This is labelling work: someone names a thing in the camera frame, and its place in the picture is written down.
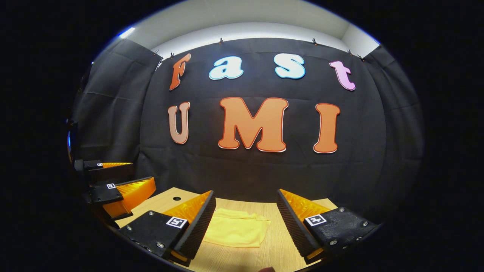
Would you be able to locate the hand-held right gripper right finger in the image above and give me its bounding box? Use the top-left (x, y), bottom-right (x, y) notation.
top-left (276, 189), bottom-right (380, 261)

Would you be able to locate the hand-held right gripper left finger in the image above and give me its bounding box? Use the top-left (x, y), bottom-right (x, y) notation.
top-left (118, 190), bottom-right (217, 263)

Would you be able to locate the orange T-shirt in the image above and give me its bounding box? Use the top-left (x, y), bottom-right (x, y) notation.
top-left (202, 208), bottom-right (271, 249)

